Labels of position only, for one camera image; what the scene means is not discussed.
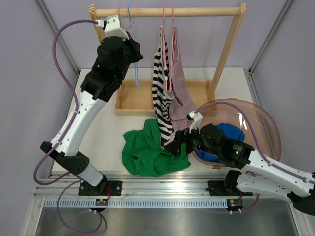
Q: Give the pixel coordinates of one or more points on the translucent pink plastic basket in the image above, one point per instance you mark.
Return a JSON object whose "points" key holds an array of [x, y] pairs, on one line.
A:
{"points": [[264, 126]]}

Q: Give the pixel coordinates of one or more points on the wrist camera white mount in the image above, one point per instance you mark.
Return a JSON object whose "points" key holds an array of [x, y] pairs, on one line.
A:
{"points": [[195, 119], [112, 26]]}

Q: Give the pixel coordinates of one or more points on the wooden clothes rack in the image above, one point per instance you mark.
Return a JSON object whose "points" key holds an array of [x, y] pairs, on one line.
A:
{"points": [[130, 102]]}

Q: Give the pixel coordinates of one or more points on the black white striped tank top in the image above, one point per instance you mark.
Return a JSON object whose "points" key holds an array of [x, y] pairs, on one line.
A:
{"points": [[161, 98]]}

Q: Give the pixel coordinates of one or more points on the pink tank top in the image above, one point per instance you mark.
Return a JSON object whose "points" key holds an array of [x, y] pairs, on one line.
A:
{"points": [[182, 103]]}

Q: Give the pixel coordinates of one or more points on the blue wire hanger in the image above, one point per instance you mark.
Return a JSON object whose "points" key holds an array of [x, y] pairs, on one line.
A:
{"points": [[132, 32]]}

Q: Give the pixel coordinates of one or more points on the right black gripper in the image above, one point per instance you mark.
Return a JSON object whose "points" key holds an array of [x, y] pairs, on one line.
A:
{"points": [[182, 136]]}

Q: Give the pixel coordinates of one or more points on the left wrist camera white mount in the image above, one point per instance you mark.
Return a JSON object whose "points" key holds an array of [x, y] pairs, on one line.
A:
{"points": [[112, 26]]}

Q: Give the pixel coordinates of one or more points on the pink hanger of striped top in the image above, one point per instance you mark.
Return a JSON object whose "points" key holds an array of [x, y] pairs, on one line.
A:
{"points": [[168, 82]]}

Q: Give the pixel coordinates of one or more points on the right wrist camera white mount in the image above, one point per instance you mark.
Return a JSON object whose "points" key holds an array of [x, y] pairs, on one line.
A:
{"points": [[195, 119]]}

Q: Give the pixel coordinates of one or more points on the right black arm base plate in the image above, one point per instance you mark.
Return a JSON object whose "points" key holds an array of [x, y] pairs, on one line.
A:
{"points": [[216, 188]]}

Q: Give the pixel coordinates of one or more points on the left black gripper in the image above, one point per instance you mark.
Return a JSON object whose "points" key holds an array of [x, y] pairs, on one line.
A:
{"points": [[135, 46]]}

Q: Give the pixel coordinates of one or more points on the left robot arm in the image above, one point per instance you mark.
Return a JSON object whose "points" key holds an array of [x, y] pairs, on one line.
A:
{"points": [[114, 56]]}

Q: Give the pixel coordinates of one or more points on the green tank top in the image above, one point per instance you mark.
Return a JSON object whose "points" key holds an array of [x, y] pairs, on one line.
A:
{"points": [[142, 154]]}

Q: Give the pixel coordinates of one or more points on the white slotted cable duct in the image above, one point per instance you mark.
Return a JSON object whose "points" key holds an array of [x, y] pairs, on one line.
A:
{"points": [[137, 203]]}

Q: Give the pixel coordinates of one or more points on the blue tank top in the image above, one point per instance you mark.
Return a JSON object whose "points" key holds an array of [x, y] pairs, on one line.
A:
{"points": [[231, 131]]}

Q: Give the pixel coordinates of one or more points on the aluminium rail base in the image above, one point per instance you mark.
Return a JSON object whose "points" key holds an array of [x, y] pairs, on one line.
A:
{"points": [[181, 185]]}

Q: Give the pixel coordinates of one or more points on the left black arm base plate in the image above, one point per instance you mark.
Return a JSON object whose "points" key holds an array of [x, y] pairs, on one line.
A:
{"points": [[112, 187]]}

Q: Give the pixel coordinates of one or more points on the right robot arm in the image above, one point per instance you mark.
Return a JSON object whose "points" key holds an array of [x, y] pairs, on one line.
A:
{"points": [[251, 171]]}

